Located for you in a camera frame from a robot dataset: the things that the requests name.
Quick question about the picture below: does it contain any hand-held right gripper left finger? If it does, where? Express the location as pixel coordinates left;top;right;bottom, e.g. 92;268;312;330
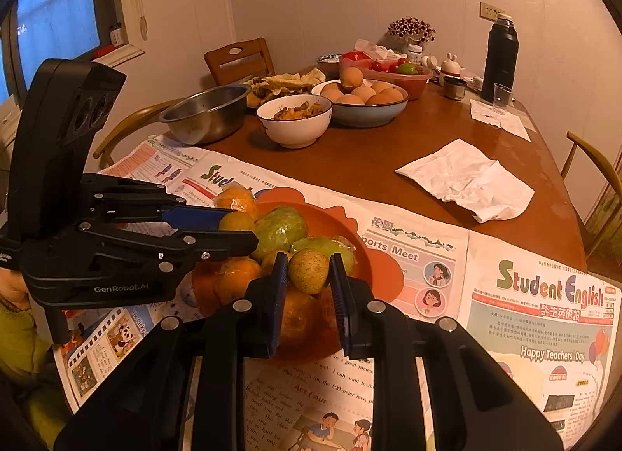
53;252;288;451

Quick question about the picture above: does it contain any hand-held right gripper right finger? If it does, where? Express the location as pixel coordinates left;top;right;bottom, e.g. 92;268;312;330
329;259;564;451

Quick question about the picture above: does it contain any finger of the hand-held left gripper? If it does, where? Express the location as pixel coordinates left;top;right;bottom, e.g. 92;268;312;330
78;220;260;263
80;174;231;231

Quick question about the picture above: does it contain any plastic-wrapped orange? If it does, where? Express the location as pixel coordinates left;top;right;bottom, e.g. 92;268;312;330
279;288;321;350
214;257;263;306
214;187;258;219

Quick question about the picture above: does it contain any orange scalloped plate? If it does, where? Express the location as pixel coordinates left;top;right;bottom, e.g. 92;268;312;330
191;187;406;364

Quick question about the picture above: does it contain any plastic-wrapped green mango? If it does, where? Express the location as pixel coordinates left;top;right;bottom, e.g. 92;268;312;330
253;205;309;262
290;236;358;281

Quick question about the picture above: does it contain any person's left hand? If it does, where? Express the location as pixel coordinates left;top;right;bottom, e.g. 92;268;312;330
0;270;31;310

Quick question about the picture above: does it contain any wooden chair with curved armrest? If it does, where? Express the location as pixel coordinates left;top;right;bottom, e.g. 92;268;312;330
92;98;185;170
561;131;622;262

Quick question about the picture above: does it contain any stainless steel bowl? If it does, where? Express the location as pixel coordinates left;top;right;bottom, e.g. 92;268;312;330
158;84;252;145

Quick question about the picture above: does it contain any newspaper with cartoon children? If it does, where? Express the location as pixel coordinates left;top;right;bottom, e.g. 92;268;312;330
51;135;471;451

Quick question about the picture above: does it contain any white ceramic bowl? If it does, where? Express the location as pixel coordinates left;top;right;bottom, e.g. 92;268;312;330
256;94;334;149

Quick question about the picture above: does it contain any window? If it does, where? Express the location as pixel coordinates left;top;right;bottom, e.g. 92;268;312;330
0;0;147;112

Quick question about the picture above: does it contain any wooden chair back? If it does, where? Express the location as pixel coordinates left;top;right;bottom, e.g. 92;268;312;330
203;38;276;87

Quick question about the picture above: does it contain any plate of fried food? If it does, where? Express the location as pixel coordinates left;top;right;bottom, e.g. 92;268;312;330
245;68;326;109

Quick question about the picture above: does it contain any crumpled white paper napkin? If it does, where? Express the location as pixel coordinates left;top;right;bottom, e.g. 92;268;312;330
395;138;535;224

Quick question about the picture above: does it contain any blue enamel bowl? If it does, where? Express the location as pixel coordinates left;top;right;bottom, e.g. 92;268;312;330
311;79;410;128

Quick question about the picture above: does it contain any newspaper with balloon picture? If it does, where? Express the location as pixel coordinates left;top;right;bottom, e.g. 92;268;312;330
457;230;622;437

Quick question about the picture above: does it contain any small blue-rimmed bowl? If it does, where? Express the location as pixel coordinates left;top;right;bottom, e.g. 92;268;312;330
317;54;342;77

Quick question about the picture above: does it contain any pile of brown eggs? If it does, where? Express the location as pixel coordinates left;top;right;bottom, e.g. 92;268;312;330
321;67;406;107

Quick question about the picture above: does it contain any red packet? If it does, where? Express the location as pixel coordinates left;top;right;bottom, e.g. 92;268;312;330
339;51;374;73

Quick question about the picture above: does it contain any reddish plastic basin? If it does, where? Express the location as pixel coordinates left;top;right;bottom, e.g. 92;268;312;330
340;55;433;102

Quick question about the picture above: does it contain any small steel cup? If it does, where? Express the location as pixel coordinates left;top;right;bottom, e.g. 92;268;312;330
443;77;468;101

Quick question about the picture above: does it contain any white plastic bag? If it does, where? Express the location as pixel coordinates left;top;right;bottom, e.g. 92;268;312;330
354;38;404;60

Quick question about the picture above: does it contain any flat white paper napkin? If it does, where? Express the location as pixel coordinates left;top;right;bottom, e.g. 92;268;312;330
469;98;532;142

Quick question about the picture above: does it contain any clear plastic cup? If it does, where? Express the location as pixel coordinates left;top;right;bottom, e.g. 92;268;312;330
493;83;513;115

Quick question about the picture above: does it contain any dried flower bouquet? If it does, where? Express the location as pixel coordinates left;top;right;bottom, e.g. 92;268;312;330
388;17;437;48

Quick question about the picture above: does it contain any black thermos flask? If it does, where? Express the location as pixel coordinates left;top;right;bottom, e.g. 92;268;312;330
481;14;520;103

